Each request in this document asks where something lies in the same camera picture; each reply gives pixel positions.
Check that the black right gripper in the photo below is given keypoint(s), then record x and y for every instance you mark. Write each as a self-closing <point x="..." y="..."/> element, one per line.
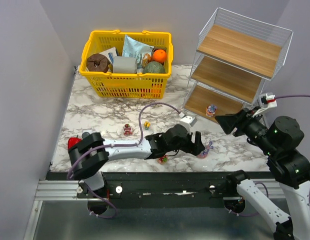
<point x="238" y="123"/>

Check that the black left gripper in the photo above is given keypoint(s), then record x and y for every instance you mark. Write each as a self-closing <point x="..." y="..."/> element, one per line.
<point x="192" y="142"/>

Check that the purple bunny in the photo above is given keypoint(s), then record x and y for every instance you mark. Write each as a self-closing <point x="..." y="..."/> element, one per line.
<point x="205" y="152"/>

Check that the purple bunny cupcake figure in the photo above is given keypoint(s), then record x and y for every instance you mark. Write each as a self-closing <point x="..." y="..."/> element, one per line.
<point x="210" y="110"/>

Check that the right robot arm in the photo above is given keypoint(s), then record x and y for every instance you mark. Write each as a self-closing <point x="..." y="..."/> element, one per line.
<point x="289" y="168"/>

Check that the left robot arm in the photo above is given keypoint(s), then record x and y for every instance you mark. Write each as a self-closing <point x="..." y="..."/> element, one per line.
<point x="89" y="154"/>

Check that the pink bear donut figure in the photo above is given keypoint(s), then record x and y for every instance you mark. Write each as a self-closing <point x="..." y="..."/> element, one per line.
<point x="163" y="159"/>

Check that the yellow blue small figure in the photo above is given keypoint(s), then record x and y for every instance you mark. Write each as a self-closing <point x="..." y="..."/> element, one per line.
<point x="146" y="125"/>

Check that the pink strawberry cake figure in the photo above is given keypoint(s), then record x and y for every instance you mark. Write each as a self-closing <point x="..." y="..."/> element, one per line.
<point x="127" y="130"/>

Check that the green melon toy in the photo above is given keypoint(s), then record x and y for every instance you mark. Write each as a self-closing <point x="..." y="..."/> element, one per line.
<point x="154" y="68"/>

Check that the orange fruit toy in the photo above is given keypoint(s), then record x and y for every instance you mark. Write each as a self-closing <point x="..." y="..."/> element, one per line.
<point x="159" y="56"/>

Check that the bread in netted pack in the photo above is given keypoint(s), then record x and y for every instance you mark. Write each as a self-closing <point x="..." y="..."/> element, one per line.
<point x="147" y="58"/>

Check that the yellow plastic shopping basket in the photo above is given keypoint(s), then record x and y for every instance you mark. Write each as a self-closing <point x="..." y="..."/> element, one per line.
<point x="127" y="85"/>

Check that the grey paper roll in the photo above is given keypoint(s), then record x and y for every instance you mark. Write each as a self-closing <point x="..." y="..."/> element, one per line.
<point x="124" y="65"/>

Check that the white bottle grey cap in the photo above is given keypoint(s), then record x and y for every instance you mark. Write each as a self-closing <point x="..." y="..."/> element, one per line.
<point x="86" y="133"/>

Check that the light blue snack bag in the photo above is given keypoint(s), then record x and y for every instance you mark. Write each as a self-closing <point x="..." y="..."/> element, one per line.
<point x="135" y="49"/>

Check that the red bell pepper toy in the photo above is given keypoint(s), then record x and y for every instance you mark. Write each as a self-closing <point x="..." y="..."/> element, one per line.
<point x="72" y="141"/>

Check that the white blue carton box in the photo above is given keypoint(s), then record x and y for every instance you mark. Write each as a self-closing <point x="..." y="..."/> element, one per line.
<point x="110" y="54"/>

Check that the brown chocolate donut toy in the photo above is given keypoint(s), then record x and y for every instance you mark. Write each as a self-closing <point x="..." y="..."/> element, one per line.
<point x="97" y="63"/>

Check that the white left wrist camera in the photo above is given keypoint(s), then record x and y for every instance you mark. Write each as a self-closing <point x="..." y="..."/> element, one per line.
<point x="186" y="120"/>

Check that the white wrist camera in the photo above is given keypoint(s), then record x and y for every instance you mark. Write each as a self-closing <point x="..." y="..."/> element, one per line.
<point x="186" y="120"/>
<point x="267" y="102"/>

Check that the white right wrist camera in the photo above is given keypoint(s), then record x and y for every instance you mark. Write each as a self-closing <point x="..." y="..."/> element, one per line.
<point x="267" y="102"/>

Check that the white wire wooden shelf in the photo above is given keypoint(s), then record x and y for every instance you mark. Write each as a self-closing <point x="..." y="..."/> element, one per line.
<point x="235" y="57"/>

